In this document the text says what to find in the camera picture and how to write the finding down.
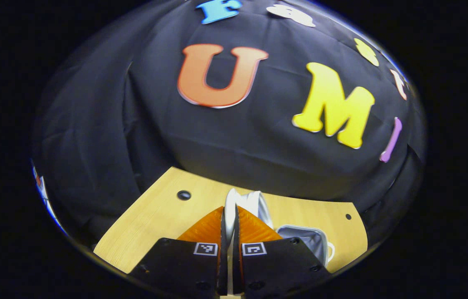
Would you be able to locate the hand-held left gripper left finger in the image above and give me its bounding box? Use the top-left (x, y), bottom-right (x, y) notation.
top-left (129, 206), bottom-right (230, 297)

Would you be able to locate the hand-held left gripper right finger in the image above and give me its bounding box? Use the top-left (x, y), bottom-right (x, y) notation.
top-left (232, 204), bottom-right (332, 297)

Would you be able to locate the white suitcase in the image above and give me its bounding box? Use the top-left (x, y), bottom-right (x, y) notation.
top-left (224, 188), bottom-right (336, 296)

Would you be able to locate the black backdrop cloth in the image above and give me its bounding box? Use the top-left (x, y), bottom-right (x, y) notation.
top-left (31, 0), bottom-right (427, 250)

